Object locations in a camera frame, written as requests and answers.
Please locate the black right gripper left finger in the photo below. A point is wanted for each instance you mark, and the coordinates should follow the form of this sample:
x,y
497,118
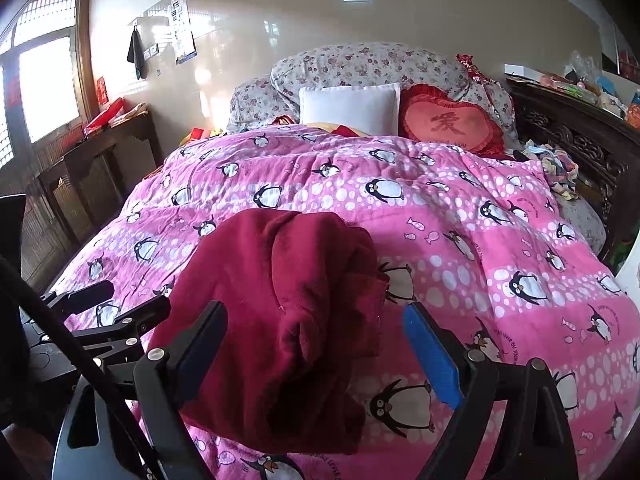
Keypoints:
x,y
92,443

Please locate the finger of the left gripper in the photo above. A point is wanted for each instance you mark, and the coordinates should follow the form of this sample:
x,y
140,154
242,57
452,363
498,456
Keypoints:
x,y
65,304
133,323

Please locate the dark red fleece garment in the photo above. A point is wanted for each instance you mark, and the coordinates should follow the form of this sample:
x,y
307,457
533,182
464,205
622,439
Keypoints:
x,y
303,294

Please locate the red box on table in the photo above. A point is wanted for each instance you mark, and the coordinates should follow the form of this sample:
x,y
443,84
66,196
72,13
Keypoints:
x,y
103,118

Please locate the pink penguin print quilt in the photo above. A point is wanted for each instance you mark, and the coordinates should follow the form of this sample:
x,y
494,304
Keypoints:
x,y
480,243

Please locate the wooden framed window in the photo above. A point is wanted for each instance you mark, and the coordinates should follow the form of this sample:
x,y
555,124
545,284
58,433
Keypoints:
x,y
46,82

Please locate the colourful crumpled cloth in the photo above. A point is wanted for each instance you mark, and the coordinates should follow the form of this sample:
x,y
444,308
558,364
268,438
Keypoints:
x,y
560,170

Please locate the dark carved wooden headboard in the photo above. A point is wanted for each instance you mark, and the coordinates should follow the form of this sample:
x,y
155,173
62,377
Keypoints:
x,y
605,148

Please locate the white square pillow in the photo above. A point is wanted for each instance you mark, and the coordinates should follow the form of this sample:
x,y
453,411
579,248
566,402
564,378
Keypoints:
x,y
373,110

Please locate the red heart-shaped cushion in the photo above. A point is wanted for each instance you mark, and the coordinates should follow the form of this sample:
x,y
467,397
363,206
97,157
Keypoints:
x,y
426,114

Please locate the black garment hanging on wall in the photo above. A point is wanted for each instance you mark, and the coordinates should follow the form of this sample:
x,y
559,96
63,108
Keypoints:
x,y
135,54

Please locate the wall calendar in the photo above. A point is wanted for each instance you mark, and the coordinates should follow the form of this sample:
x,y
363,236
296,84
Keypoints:
x,y
182,39

